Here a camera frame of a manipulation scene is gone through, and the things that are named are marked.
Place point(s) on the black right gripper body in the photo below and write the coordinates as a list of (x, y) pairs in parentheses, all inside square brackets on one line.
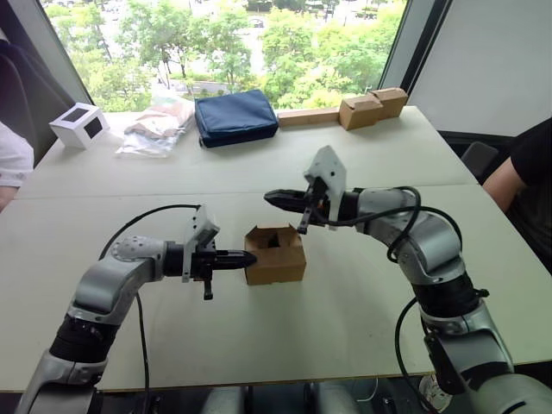
[(314, 211)]

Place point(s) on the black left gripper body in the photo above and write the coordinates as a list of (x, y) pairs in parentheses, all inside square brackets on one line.
[(205, 263)]

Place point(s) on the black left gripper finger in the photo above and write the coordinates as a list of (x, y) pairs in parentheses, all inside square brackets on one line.
[(235, 264), (235, 255)]

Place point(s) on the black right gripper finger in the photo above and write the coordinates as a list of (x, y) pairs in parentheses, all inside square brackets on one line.
[(293, 205), (286, 195)]

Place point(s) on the small cardboard box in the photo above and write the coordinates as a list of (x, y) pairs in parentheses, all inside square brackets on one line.
[(280, 259)]

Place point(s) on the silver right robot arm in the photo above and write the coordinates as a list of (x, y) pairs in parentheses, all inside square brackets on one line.
[(435, 254)]

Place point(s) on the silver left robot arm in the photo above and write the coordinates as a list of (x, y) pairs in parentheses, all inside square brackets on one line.
[(101, 289)]

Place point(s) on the flat folded cardboard strip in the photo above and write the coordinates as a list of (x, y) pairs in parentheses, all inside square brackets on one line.
[(308, 117)]

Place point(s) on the closed brown cardboard box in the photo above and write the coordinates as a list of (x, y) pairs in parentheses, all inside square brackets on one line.
[(393, 103), (360, 113)]

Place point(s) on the white box with black panels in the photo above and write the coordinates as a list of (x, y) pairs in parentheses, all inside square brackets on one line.
[(75, 129)]

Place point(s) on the navy blue fabric pouch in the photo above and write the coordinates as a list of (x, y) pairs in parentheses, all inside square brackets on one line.
[(235, 118)]

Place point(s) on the clear plastic bag with clothes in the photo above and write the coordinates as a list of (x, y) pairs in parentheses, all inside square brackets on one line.
[(157, 125)]

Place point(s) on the grey chair backrest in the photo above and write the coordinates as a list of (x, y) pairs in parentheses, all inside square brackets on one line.
[(478, 159)]

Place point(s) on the person in white shirt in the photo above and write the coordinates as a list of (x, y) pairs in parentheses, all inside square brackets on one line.
[(13, 159)]

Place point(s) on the person in black shirt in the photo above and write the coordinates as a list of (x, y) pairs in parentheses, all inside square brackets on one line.
[(532, 164)]

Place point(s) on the dark chair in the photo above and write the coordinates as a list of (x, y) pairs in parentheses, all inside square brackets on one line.
[(26, 95)]

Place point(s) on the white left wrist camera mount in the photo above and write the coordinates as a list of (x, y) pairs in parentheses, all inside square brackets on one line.
[(199, 228)]

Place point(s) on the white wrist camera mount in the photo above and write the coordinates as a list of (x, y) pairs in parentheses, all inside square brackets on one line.
[(199, 228), (331, 166)]

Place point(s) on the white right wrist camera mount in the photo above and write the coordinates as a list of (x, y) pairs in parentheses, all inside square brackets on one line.
[(331, 166)]

